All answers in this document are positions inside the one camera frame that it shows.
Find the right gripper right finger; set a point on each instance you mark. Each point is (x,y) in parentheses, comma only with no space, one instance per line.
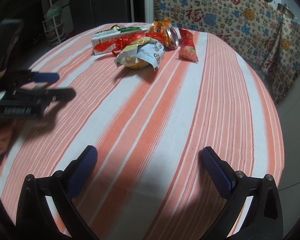
(264,217)

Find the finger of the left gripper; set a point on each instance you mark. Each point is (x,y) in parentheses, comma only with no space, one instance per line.
(47,96)
(27,76)

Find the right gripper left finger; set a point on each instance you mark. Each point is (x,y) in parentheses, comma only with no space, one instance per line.
(34,219)

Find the green white carton box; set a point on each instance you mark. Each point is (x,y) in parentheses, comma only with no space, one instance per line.
(111,34)

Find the gold foil wrapper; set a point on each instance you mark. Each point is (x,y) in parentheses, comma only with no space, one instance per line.
(117,26)

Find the red ribbon wrapper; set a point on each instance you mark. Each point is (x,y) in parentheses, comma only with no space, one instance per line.
(117,45)

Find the white snack bag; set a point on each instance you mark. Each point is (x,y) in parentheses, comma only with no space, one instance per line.
(141,53)

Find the crushed orange can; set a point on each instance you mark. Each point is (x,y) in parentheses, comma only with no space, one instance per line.
(167,32)

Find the red snack packet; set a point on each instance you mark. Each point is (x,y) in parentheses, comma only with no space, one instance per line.
(187,50)

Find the left hand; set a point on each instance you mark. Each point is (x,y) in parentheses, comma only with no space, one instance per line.
(6,134)

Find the pink striped tablecloth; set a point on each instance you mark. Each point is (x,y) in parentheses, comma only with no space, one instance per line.
(148,127)

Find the patterned fabric cabinet cover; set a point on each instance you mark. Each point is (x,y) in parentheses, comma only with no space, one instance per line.
(255,29)

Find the steel cooking pot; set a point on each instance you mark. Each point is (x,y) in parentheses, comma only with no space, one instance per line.
(284,9)

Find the white wire rack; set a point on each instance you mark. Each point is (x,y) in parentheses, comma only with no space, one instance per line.
(53,25)

